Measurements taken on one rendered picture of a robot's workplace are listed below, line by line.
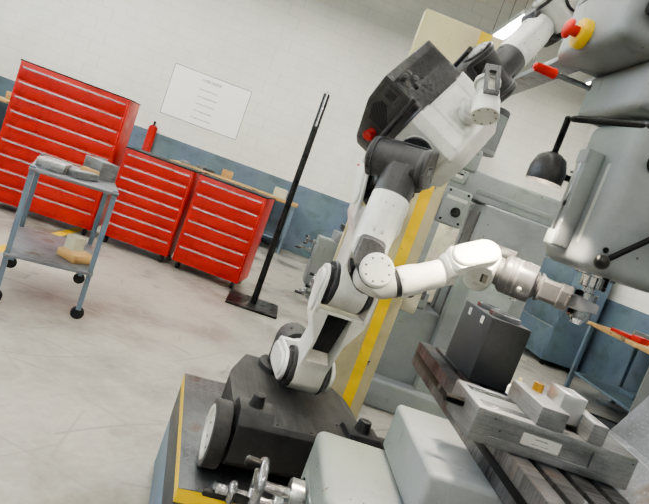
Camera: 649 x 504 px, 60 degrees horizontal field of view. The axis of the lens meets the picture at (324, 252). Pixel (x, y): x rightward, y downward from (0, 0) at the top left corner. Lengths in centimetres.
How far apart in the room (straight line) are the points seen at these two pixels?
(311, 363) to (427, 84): 94
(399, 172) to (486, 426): 57
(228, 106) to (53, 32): 316
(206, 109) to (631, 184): 941
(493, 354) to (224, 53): 923
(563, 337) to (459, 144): 739
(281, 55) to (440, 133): 904
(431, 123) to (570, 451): 78
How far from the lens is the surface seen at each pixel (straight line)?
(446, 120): 144
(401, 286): 125
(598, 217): 124
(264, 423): 170
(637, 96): 125
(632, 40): 124
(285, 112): 1022
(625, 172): 125
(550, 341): 863
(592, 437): 127
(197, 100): 1037
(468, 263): 127
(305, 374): 189
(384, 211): 127
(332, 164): 1019
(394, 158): 132
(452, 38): 307
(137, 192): 596
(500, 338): 163
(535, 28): 176
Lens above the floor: 128
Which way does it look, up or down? 6 degrees down
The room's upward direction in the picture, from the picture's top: 20 degrees clockwise
